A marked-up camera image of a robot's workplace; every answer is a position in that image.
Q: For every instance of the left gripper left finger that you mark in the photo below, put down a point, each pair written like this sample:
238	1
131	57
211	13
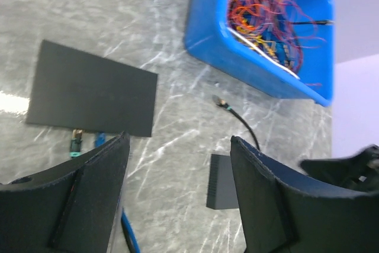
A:
70	207

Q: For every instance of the black network switch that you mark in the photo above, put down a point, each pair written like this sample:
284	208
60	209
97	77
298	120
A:
221	193
74	89

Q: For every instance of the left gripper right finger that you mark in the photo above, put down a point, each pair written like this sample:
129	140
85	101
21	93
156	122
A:
284	210

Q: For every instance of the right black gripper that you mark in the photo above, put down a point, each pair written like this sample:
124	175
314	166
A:
358	172

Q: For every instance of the blue plastic bin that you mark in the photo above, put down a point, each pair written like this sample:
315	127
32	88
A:
208	39

